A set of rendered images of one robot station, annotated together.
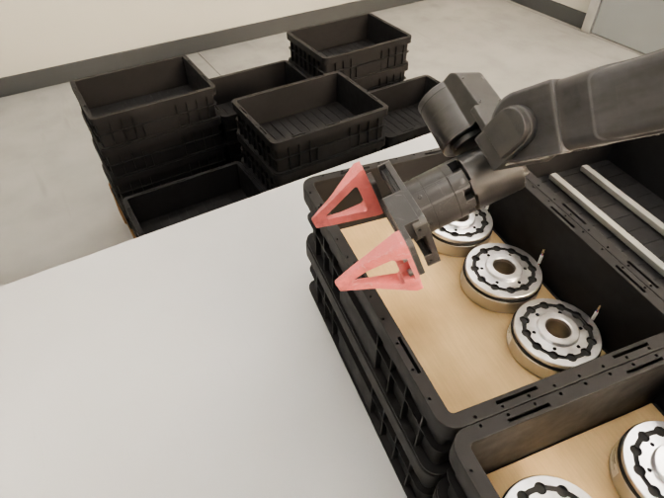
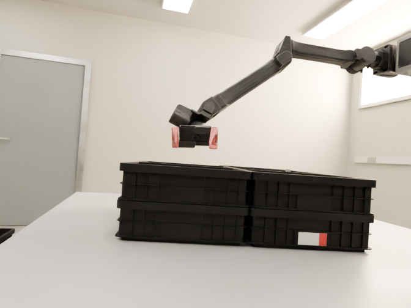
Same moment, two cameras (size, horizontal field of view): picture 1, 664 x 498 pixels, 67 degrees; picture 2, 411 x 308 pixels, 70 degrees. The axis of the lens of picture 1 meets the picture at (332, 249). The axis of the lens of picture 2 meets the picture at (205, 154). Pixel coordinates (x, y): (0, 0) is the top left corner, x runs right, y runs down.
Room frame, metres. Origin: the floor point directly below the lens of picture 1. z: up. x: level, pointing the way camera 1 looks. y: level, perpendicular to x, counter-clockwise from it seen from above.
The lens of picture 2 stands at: (0.07, 0.79, 0.96)
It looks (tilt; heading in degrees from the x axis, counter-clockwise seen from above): 1 degrees up; 287
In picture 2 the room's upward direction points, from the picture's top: 4 degrees clockwise
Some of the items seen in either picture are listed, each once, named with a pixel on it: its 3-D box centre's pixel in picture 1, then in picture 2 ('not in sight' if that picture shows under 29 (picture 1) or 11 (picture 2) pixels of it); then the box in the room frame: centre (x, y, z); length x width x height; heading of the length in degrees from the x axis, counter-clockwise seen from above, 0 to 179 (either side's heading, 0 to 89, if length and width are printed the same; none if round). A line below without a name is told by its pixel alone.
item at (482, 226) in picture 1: (457, 218); not in sight; (0.57, -0.19, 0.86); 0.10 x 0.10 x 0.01
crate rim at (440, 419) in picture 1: (466, 251); (186, 169); (0.44, -0.17, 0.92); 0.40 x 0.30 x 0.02; 21
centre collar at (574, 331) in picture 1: (557, 329); not in sight; (0.36, -0.27, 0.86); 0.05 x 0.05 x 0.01
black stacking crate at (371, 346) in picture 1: (458, 279); (185, 184); (0.44, -0.17, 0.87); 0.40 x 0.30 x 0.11; 21
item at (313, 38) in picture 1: (347, 88); not in sight; (1.97, -0.06, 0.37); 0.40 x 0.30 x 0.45; 122
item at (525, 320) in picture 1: (556, 331); not in sight; (0.36, -0.27, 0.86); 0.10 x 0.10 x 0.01
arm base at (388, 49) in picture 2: not in sight; (376, 58); (-0.23, -0.65, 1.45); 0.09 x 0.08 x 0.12; 122
